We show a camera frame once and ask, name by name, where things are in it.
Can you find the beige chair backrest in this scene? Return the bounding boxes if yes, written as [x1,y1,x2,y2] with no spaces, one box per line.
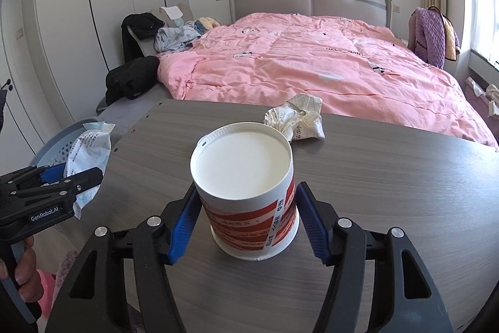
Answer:
[151,4,193,29]

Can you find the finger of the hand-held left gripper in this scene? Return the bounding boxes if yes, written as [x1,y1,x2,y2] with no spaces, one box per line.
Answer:
[17,163,67,185]
[39,167,104,197]

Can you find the cream cloth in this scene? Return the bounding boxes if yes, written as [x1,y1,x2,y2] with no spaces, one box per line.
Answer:
[483,83,499,119]

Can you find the purple fluffy garment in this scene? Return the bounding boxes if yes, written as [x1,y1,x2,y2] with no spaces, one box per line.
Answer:
[409,7,447,69]

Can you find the white paper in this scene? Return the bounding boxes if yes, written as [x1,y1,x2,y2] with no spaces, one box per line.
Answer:
[264,93,326,142]

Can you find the red white paper cup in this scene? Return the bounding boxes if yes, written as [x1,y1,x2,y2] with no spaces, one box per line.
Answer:
[190,121,300,262]

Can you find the person's left hand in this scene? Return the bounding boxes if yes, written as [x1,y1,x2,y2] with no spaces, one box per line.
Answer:
[15,235,44,302]

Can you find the yellow plush toy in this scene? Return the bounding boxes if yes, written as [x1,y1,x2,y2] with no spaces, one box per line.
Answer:
[195,17,219,31]

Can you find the white door with black handle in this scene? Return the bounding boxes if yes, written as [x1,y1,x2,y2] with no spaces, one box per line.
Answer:
[0,0,51,162]

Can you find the pink printed blanket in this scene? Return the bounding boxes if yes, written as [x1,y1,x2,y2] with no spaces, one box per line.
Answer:
[157,12,499,150]

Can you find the purple fluffy rug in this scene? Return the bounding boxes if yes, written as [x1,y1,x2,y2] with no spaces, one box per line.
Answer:
[52,249,82,302]

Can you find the light blue clothes pile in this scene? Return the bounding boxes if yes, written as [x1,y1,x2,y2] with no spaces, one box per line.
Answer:
[154,21,203,53]

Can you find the pink plastic object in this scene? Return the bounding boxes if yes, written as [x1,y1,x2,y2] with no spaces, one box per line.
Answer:
[37,270,57,320]

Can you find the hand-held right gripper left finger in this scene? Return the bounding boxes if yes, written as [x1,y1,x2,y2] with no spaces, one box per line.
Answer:
[45,181,201,333]

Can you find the beige quilted garment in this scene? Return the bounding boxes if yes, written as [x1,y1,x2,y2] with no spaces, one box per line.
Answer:
[429,5,461,62]

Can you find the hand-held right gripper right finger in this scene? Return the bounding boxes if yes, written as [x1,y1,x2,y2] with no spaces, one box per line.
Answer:
[295,181,455,333]

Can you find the black garment on chair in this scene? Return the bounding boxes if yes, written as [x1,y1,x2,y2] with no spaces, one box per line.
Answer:
[122,13,165,62]

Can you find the blue perforated plastic basket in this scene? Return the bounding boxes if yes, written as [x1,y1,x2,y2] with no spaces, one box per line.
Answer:
[29,118,94,185]

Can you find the window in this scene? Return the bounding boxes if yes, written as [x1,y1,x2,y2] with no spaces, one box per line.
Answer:
[468,0,499,68]

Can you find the black clothes pile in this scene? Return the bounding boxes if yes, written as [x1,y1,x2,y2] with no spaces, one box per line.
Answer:
[105,56,160,105]

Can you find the light green plastic wrapper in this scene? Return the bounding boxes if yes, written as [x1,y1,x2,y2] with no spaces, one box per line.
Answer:
[64,121,116,220]

